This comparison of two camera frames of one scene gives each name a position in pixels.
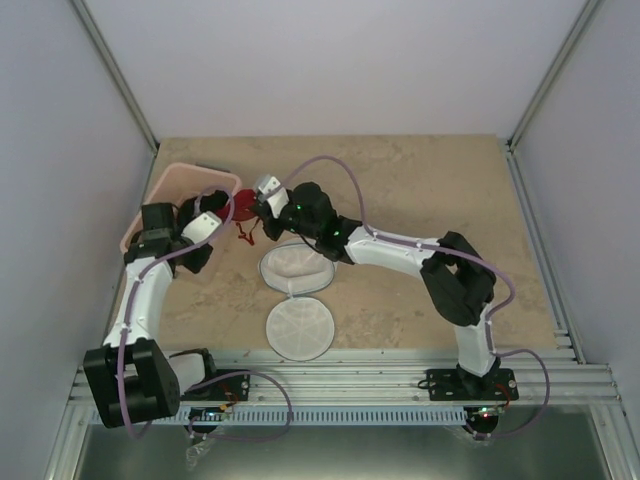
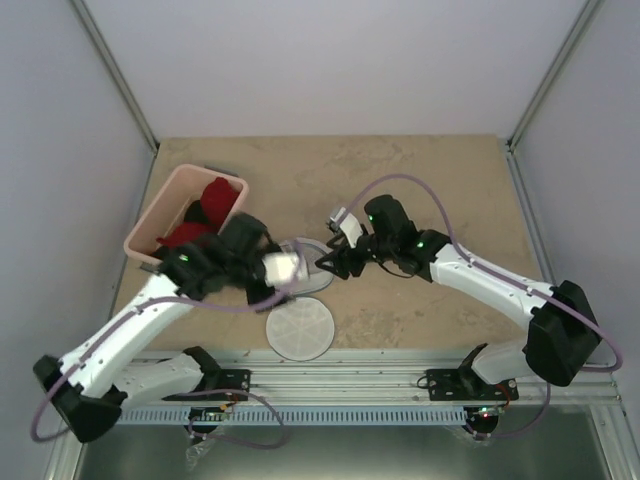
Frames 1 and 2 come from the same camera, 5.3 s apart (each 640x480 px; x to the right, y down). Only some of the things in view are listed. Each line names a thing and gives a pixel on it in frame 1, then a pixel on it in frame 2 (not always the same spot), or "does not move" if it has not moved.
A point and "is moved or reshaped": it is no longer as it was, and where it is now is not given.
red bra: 243,202 is moved or reshaped
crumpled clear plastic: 194,451 does not move
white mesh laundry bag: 299,327 does not move
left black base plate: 233,387 does not move
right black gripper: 265,213 -> 340,252
